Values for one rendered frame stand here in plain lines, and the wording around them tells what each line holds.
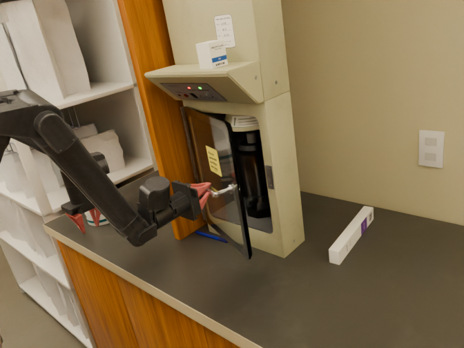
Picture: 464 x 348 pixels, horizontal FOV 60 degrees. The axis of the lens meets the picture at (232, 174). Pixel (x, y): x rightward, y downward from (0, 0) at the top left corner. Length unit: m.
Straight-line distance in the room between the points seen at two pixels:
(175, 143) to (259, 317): 0.60
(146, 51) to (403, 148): 0.84
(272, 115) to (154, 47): 0.42
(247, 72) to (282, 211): 0.41
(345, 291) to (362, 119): 0.58
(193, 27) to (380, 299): 0.84
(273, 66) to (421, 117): 0.50
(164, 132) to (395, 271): 0.77
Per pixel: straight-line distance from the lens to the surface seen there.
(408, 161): 1.38
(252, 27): 1.00
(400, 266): 1.18
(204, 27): 1.11
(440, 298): 1.10
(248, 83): 0.97
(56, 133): 0.68
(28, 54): 2.06
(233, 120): 1.14
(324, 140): 1.49
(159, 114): 1.26
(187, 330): 1.27
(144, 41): 1.23
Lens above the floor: 1.64
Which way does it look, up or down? 22 degrees down
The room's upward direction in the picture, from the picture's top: 10 degrees counter-clockwise
